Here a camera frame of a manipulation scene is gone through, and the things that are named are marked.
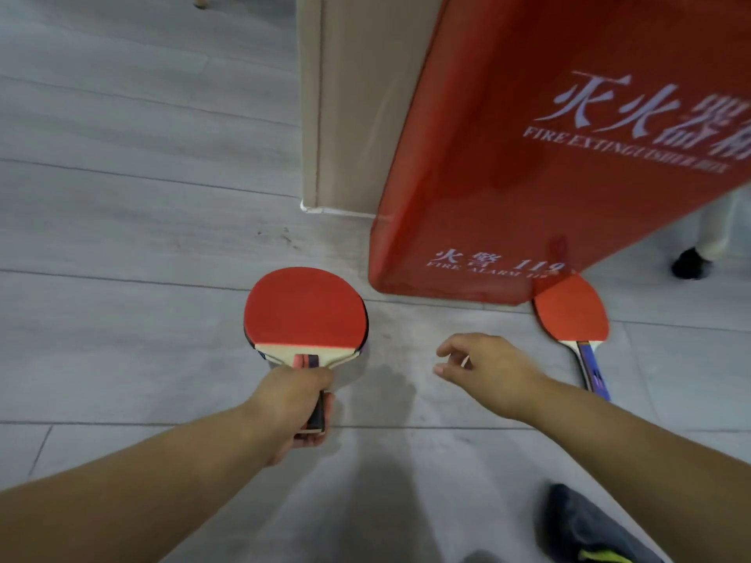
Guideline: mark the person's left hand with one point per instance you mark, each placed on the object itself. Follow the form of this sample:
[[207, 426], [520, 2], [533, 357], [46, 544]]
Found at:
[[287, 404]]

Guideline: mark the person's right hand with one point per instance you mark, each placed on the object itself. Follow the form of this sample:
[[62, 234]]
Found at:
[[499, 375]]

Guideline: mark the dark grey cleaning cloth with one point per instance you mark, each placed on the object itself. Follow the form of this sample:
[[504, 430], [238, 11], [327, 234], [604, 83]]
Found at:
[[587, 527]]

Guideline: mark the red fire extinguisher box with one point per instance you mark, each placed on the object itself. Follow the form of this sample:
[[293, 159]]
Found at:
[[528, 169]]

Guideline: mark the white mesh office chair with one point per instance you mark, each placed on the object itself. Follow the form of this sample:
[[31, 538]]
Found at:
[[719, 228]]

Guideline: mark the person's left forearm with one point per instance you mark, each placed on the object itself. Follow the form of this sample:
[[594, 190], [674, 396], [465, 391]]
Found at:
[[129, 492]]

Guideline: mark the person's right forearm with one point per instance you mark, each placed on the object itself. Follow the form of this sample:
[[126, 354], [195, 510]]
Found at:
[[645, 457]]

